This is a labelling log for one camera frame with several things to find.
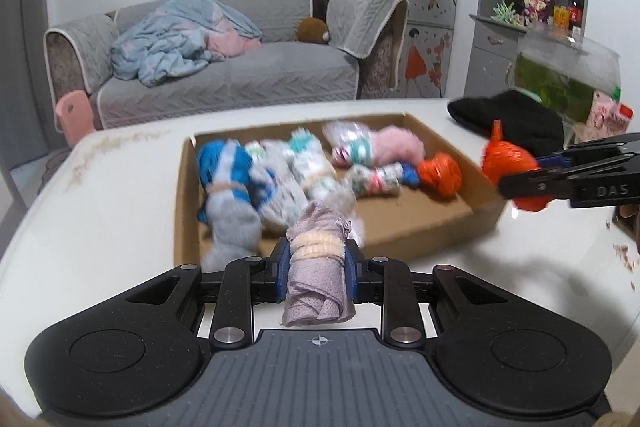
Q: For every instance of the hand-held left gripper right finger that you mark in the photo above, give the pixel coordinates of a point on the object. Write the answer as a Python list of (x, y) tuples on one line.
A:
[(352, 278)]

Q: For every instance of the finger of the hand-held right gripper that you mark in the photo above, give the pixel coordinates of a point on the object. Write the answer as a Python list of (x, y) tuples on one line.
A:
[(590, 149), (535, 189)]

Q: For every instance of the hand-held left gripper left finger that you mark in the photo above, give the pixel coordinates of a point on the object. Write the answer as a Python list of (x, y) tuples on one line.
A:
[(282, 273)]

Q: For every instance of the orange plastic bag bundle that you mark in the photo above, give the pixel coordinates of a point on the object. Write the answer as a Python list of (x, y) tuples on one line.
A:
[(510, 167), (440, 174)]

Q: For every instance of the lilac cloth bundle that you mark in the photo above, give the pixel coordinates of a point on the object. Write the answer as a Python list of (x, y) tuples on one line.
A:
[(315, 297)]

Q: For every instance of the white and blue sock bundle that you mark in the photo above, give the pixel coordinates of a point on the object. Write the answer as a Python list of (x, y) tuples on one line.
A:
[(280, 202)]

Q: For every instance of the blue and grey sock bundle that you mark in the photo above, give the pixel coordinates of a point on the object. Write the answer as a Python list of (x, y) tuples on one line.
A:
[(225, 217)]

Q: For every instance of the shallow cardboard box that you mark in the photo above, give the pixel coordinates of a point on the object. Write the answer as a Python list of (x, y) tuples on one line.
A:
[(425, 222)]

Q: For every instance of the white patterned fluffy sock bundle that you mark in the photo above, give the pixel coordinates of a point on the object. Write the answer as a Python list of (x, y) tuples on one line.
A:
[(375, 179)]

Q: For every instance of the teal and white sock bundle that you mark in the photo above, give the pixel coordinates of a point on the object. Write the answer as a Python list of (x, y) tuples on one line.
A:
[(315, 172)]

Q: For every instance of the clear plastic bundle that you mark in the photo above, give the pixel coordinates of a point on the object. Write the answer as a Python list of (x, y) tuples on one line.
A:
[(350, 142)]

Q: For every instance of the person's right hand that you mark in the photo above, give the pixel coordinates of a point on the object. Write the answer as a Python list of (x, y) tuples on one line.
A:
[(626, 219)]

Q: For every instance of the pink snack packet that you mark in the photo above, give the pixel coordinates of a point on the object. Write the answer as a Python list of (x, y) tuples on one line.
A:
[(607, 117)]

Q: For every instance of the black knit hat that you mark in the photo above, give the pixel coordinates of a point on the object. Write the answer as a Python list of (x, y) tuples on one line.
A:
[(515, 122)]

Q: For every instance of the mint green bowl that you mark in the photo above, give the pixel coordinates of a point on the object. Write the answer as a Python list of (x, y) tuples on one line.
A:
[(531, 96)]

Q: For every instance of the dark sauce bottle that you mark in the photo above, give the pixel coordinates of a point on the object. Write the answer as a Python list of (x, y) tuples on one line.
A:
[(576, 14)]

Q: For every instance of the grey cabinet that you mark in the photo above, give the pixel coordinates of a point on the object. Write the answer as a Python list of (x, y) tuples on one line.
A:
[(490, 57)]

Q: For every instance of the purple snack packet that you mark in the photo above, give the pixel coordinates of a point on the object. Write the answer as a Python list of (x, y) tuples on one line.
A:
[(535, 4)]

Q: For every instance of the green artificial plant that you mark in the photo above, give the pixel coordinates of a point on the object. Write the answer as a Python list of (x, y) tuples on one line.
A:
[(502, 12)]

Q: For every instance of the grey covered sofa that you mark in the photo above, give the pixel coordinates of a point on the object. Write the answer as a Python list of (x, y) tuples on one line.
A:
[(280, 72)]

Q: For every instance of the grey fridge with floral stickers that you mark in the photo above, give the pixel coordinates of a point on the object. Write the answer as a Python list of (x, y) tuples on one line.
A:
[(400, 7)]

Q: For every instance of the pink cloth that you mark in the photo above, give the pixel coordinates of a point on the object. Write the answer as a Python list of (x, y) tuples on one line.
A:
[(230, 44)]

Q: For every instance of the brown plush toy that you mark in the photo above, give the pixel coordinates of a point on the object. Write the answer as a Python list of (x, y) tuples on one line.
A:
[(311, 31)]

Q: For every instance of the floor mat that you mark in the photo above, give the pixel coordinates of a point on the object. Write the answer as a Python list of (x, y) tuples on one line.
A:
[(50, 169)]

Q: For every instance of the light blue blanket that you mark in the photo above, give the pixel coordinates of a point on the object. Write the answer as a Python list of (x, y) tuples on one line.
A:
[(165, 42)]

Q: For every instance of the pink plastic child chair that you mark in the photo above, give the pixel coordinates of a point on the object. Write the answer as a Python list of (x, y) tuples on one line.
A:
[(74, 117)]

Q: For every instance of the grey door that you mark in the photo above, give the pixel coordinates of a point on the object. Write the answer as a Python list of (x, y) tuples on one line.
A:
[(20, 57)]

